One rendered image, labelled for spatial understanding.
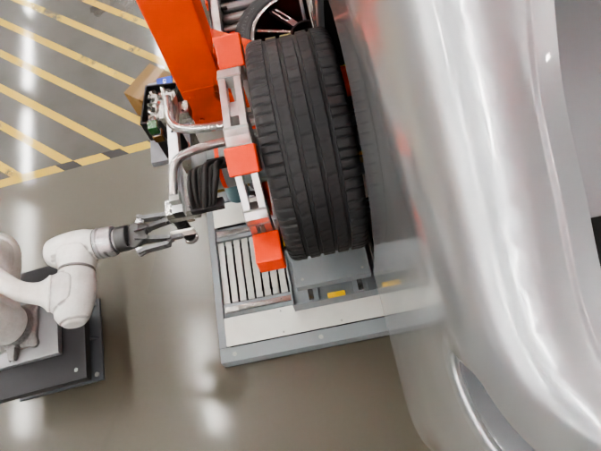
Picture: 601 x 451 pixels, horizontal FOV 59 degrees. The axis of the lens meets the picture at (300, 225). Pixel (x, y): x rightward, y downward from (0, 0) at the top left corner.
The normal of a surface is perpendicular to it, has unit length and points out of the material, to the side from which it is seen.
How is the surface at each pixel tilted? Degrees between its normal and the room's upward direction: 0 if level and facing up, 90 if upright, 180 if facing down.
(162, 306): 0
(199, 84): 90
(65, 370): 0
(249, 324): 0
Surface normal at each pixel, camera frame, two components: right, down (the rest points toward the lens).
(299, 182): 0.04, 0.37
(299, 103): -0.07, -0.18
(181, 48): 0.17, 0.87
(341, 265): -0.12, -0.44
